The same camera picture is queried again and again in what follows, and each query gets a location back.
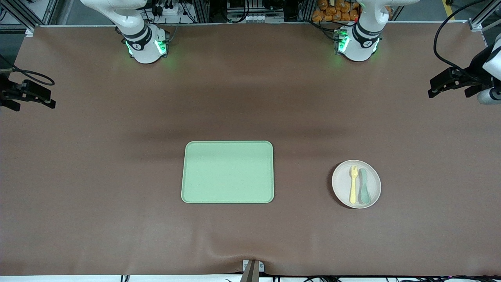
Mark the green plastic spoon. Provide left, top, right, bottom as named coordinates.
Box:
left=359, top=168, right=371, bottom=205

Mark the yellow plastic fork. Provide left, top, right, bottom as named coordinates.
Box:
left=350, top=165, right=359, bottom=205

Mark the round white plate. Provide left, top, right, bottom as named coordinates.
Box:
left=332, top=160, right=382, bottom=209

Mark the brown table mat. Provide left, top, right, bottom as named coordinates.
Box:
left=0, top=23, right=501, bottom=277

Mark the pile of orange items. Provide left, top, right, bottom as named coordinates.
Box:
left=312, top=0, right=360, bottom=23

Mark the white power strip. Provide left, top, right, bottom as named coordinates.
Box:
left=154, top=3, right=189, bottom=17

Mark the light green rectangular tray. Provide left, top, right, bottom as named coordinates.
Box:
left=181, top=141, right=274, bottom=204

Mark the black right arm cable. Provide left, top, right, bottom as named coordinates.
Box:
left=0, top=54, right=56, bottom=86

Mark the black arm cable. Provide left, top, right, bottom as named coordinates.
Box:
left=0, top=54, right=56, bottom=86
left=433, top=0, right=490, bottom=81

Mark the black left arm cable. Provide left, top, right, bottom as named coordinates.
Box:
left=433, top=0, right=490, bottom=81

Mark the aluminium frame profile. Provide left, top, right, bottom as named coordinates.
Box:
left=0, top=0, right=36, bottom=36
left=467, top=0, right=501, bottom=33

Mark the metal mount bracket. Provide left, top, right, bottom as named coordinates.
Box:
left=242, top=259, right=265, bottom=282

